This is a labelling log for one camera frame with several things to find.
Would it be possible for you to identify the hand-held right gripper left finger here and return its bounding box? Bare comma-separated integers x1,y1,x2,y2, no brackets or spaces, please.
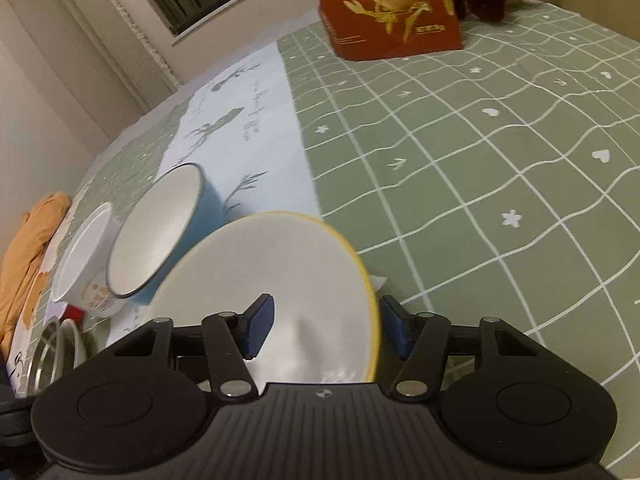
114,294,277,399

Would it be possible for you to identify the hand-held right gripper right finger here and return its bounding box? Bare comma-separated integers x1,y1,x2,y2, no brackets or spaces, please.
382,295,544,401

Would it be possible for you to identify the yellow-rimmed white bowl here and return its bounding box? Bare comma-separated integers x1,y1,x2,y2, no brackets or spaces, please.
145,211,382,385

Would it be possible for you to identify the blue enamel bowl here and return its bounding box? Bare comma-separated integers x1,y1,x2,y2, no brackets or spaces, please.
106,162,223,306

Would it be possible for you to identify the green checked bedsheet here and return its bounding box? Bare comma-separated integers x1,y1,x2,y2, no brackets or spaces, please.
10,0,640,480

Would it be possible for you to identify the stainless steel bowl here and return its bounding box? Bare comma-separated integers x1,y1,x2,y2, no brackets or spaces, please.
25,317,98,396

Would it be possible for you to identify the white deer-print cloth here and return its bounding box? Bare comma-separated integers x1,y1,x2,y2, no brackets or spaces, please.
107,40,323,341

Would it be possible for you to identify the orange cloth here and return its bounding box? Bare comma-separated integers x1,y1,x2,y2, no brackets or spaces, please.
0,191,73,346

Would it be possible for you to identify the red snack box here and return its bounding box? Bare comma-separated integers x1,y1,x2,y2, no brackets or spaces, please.
289,0,463,62

